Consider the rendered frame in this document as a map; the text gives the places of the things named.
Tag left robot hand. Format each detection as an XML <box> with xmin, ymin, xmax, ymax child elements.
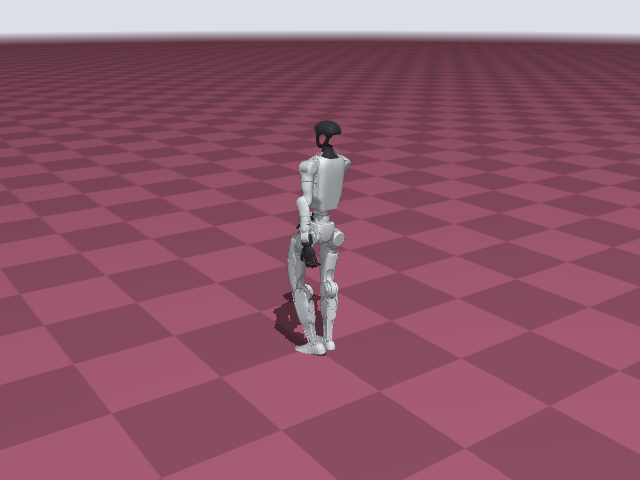
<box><xmin>300</xmin><ymin>234</ymin><xmax>321</xmax><ymax>268</ymax></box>

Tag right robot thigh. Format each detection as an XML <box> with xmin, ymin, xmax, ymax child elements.
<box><xmin>319</xmin><ymin>228</ymin><xmax>345</xmax><ymax>298</ymax></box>

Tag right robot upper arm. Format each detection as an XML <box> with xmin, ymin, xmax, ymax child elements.
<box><xmin>341</xmin><ymin>155</ymin><xmax>351</xmax><ymax>176</ymax></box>

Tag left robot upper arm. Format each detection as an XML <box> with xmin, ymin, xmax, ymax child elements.
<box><xmin>296</xmin><ymin>159</ymin><xmax>318</xmax><ymax>207</ymax></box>

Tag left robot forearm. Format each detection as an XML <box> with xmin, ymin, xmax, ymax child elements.
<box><xmin>297</xmin><ymin>197</ymin><xmax>312</xmax><ymax>243</ymax></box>

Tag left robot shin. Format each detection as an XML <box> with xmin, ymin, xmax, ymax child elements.
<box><xmin>292</xmin><ymin>288</ymin><xmax>318</xmax><ymax>347</ymax></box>

